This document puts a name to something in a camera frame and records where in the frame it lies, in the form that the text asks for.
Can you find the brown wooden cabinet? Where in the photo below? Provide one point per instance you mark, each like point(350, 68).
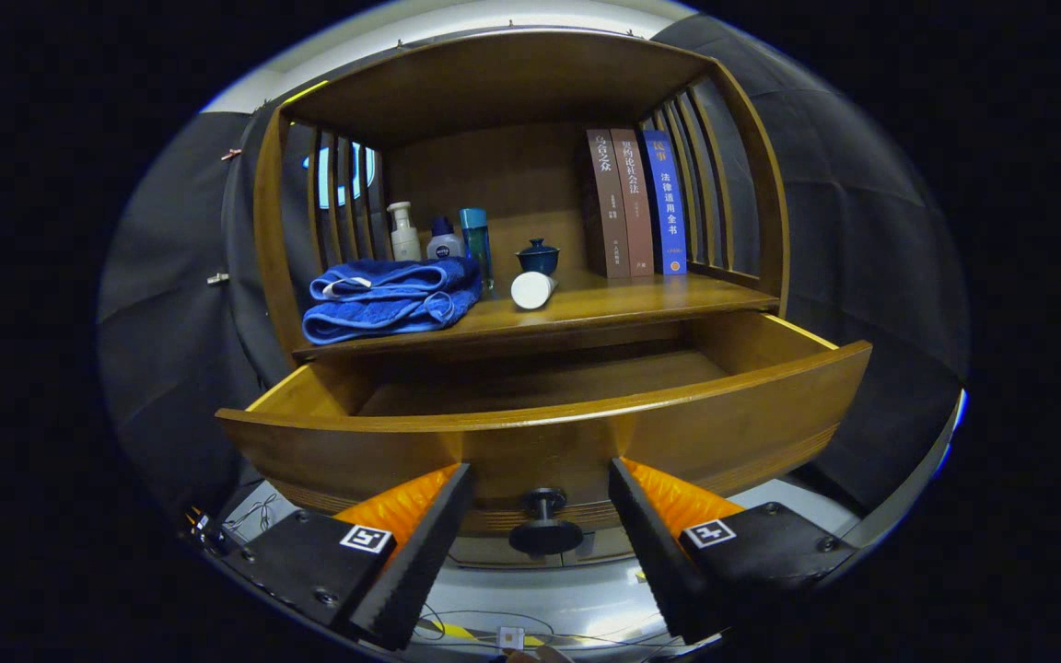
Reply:
point(494, 83)

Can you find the folded blue towel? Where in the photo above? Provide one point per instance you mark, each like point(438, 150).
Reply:
point(383, 308)

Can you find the white pump bottle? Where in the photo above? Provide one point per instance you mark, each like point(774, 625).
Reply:
point(404, 241)

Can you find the white and green tube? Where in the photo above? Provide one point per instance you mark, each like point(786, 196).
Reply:
point(530, 290)

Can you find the dark brown book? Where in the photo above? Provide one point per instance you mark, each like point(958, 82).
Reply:
point(606, 203)

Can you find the white bottle with blue cap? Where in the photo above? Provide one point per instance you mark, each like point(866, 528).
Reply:
point(445, 247)

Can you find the brown wooden drawer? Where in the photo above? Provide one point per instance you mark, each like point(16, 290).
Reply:
point(355, 451)

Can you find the tall teal bottle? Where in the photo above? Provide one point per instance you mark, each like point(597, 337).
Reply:
point(475, 239)

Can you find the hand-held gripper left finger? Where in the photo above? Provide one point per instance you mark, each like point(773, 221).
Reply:
point(425, 562)

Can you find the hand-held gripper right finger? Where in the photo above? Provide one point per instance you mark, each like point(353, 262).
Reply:
point(655, 562)

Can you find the reddish brown book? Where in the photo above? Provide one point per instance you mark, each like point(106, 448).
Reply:
point(632, 203)

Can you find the blue lidded teacup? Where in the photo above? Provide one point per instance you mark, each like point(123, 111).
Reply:
point(540, 260)

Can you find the blue book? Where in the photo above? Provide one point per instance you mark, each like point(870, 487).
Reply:
point(666, 203)

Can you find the wooden countertop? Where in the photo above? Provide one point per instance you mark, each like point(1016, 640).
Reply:
point(623, 295)

